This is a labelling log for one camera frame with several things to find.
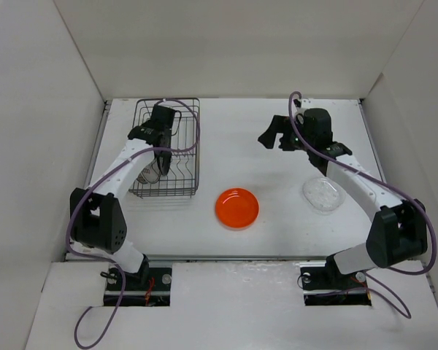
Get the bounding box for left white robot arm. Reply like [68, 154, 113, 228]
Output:
[69, 105, 176, 289]

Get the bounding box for orange plate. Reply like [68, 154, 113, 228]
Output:
[215, 187, 260, 230]

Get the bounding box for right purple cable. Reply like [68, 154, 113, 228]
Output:
[288, 90, 437, 319]

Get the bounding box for clear plastic dish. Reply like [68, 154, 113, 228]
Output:
[301, 177, 346, 214]

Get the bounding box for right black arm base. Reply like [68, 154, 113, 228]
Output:
[298, 264, 372, 306]

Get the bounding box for black small plate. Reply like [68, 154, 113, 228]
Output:
[156, 151, 172, 176]

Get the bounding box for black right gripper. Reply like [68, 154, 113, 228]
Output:
[257, 115, 314, 153]

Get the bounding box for grey wire dish rack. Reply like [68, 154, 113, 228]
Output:
[129, 98, 200, 198]

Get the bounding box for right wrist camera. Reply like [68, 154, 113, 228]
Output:
[293, 98, 309, 125]

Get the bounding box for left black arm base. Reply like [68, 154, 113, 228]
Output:
[100, 267, 172, 307]

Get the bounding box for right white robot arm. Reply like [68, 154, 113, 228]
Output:
[258, 108, 428, 290]

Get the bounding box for white plate red characters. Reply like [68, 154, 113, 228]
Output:
[137, 159, 161, 184]

